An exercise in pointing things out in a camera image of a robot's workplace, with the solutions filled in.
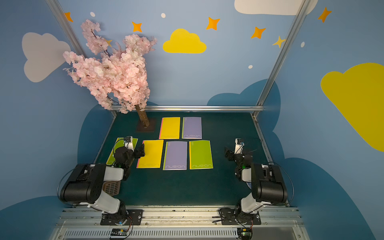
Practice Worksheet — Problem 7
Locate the left controller board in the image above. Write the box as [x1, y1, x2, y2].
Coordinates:
[110, 229, 129, 239]

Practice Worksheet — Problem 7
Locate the yellow cover notebook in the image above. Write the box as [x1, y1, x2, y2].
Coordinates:
[159, 117, 181, 140]

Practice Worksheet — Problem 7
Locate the small notebook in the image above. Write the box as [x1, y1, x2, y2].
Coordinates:
[189, 140, 214, 170]

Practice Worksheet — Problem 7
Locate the green cover notebook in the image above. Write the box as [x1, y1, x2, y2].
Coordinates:
[106, 137, 139, 166]

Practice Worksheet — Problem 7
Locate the right controller board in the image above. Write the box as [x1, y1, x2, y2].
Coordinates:
[237, 228, 252, 240]

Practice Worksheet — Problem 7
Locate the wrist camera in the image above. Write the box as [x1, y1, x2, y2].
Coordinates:
[235, 138, 245, 154]
[123, 136, 135, 151]

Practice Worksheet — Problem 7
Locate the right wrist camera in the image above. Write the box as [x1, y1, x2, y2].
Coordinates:
[235, 138, 245, 154]

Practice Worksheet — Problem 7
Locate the aluminium rail back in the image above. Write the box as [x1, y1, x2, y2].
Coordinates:
[145, 105, 264, 112]

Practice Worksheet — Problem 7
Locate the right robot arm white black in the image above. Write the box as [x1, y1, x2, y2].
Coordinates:
[225, 147, 288, 217]

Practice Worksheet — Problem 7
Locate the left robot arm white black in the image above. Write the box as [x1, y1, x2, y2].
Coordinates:
[57, 144, 145, 219]

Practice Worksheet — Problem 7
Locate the pink cherry blossom tree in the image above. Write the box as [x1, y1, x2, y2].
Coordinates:
[63, 20, 157, 128]

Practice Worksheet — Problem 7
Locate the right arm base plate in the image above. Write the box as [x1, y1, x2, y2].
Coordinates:
[218, 208, 262, 225]

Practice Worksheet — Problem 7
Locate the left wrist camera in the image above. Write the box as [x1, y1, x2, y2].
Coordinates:
[123, 136, 135, 151]

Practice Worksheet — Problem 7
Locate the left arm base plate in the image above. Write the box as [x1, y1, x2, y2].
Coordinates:
[100, 209, 143, 226]

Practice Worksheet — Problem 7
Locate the controller board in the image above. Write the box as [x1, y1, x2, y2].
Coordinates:
[110, 229, 129, 239]
[237, 228, 252, 240]

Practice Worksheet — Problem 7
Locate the brown litter scoop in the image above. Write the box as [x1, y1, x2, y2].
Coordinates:
[103, 181, 121, 197]

